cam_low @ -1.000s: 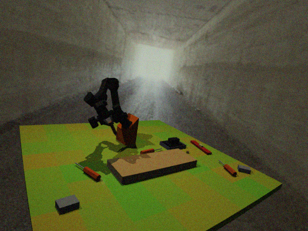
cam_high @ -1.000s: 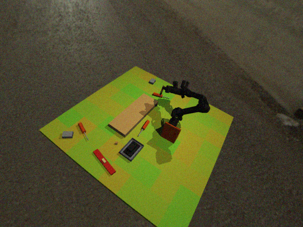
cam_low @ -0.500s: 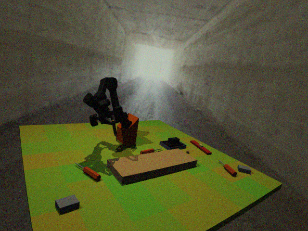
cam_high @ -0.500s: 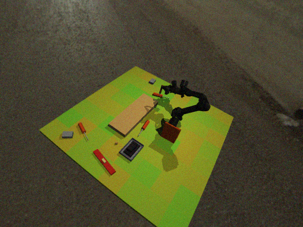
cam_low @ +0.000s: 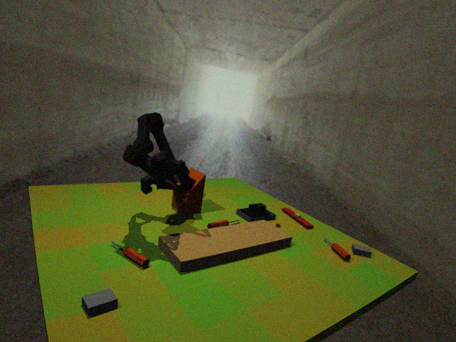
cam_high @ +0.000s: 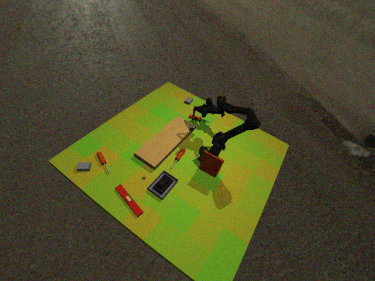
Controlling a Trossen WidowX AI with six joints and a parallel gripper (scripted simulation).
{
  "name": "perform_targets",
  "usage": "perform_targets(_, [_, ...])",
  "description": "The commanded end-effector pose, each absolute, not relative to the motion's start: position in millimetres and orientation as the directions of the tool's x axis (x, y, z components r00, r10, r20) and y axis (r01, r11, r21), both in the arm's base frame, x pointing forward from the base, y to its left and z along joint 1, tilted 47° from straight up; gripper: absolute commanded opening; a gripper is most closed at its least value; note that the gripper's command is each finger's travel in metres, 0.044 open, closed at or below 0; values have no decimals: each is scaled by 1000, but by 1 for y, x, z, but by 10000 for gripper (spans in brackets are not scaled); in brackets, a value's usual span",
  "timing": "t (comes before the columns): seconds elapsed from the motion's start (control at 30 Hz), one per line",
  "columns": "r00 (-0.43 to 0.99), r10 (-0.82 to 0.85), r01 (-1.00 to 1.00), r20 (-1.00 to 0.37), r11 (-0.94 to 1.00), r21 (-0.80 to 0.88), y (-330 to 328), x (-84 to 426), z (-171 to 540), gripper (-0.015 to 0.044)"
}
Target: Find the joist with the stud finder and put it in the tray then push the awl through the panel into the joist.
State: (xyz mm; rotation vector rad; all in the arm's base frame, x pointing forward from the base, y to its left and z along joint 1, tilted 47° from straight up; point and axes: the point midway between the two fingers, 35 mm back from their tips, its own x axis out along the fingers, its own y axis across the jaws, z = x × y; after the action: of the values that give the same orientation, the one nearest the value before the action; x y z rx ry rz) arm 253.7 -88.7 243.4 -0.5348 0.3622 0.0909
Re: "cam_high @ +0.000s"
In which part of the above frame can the tan wooden panel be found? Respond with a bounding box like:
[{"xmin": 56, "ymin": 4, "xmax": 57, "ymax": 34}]
[{"xmin": 134, "ymin": 116, "xmax": 196, "ymax": 170}]

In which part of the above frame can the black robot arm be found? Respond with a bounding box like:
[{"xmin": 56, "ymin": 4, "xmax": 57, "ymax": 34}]
[{"xmin": 206, "ymin": 95, "xmax": 261, "ymax": 157}]

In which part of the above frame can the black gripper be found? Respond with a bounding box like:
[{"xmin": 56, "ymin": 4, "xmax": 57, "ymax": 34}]
[{"xmin": 194, "ymin": 102, "xmax": 216, "ymax": 117}]

